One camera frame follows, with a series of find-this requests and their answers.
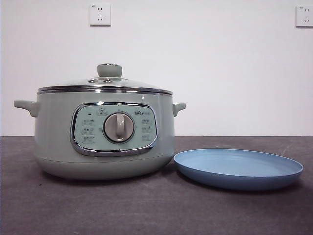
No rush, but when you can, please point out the white wall socket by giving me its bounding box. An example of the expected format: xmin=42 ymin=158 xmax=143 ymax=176
xmin=89 ymin=4 xmax=111 ymax=27
xmin=295 ymin=5 xmax=313 ymax=28

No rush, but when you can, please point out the blue round plate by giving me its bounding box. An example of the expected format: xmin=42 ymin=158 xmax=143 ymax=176
xmin=173 ymin=148 xmax=304 ymax=191

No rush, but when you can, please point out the glass lid with green knob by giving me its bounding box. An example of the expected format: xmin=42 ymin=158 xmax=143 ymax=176
xmin=38 ymin=63 xmax=173 ymax=95

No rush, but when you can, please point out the pale green electric steamer pot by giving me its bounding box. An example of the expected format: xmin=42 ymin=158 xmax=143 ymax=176
xmin=13 ymin=90 xmax=186 ymax=181

